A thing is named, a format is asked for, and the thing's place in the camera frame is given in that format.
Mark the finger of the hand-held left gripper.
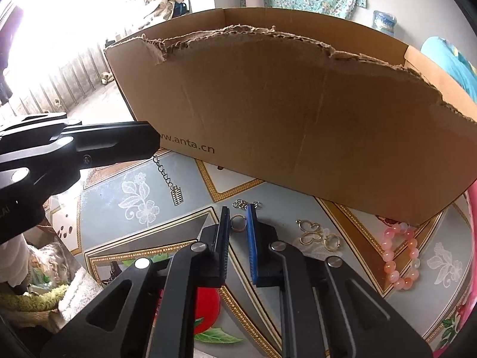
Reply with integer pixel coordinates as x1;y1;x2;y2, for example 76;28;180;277
0;112;68;128
0;119;162;195

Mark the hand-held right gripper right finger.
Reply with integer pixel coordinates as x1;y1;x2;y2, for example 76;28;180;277
245;205;435;358

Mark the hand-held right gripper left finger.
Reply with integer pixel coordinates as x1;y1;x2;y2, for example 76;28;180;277
40;206;231;358

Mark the gold ring with chain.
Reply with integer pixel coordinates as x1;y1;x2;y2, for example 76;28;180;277
230;199;263;234

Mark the gold outline charm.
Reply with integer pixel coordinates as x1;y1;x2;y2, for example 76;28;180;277
297;219;323;246

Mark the gold chain with abacus charm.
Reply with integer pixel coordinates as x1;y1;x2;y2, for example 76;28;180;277
152;156;184;206

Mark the brown cardboard box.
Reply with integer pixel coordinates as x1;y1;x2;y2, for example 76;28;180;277
103;7;477;228

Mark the pink bead bracelet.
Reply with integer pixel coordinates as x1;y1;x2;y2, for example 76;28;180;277
381;222;421;292

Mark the crinkled plastic bag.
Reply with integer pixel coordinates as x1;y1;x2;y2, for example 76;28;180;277
26;242;75;291

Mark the fruit print tablecloth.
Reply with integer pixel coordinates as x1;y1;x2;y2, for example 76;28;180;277
48;147;470;358

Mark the blue water jug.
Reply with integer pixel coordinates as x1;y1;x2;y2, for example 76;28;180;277
373;9;397;38

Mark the teal floral quilt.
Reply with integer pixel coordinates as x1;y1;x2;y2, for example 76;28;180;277
420;36;477;103

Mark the gold double ring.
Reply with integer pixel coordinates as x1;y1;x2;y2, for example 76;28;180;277
322;233;342;252

